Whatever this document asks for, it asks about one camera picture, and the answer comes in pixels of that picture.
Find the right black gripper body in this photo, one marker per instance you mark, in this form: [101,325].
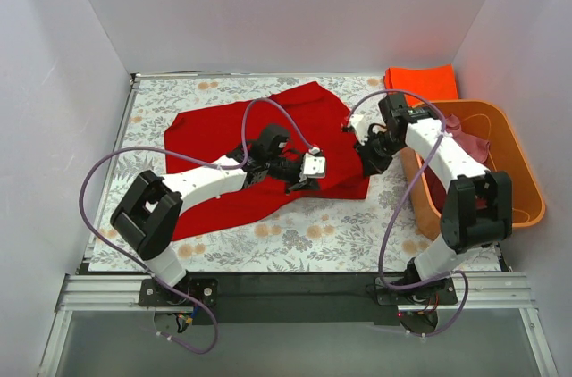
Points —
[366,152]

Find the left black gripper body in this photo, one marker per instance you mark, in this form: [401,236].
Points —
[299,173]

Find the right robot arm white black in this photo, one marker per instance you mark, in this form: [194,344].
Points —
[478,205]

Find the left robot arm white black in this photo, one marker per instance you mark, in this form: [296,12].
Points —
[148,213]

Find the floral patterned table mat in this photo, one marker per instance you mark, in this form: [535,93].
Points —
[316,235]

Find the folded orange t shirt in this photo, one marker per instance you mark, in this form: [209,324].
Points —
[433,84]

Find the pink t shirt in basket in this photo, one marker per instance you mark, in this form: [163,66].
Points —
[477,148]

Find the orange plastic basket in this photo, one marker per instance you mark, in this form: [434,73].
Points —
[486,121]

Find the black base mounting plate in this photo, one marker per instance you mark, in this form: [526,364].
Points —
[307,297]

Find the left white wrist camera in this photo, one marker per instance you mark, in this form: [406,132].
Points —
[313,167]

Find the aluminium frame rail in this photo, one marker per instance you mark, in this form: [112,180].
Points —
[296,324]

